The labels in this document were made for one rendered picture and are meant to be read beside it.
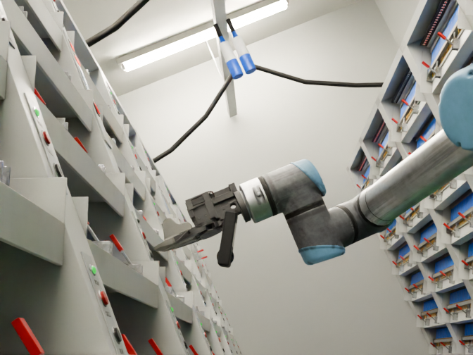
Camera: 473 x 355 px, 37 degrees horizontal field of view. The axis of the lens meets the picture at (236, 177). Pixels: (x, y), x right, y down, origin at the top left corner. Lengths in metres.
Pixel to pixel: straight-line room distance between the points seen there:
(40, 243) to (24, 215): 0.05
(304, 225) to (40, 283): 0.81
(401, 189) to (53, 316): 0.84
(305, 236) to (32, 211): 0.89
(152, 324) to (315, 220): 0.39
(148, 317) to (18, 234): 0.84
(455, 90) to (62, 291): 0.61
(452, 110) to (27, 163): 0.60
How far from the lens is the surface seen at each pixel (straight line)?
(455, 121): 1.07
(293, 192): 1.49
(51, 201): 0.79
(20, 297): 0.79
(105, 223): 1.50
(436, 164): 1.35
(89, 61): 2.32
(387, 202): 1.47
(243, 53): 3.76
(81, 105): 1.48
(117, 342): 0.80
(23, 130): 0.83
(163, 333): 1.46
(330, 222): 1.51
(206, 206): 1.49
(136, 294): 1.22
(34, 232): 0.69
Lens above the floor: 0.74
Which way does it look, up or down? 14 degrees up
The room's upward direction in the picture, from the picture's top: 23 degrees counter-clockwise
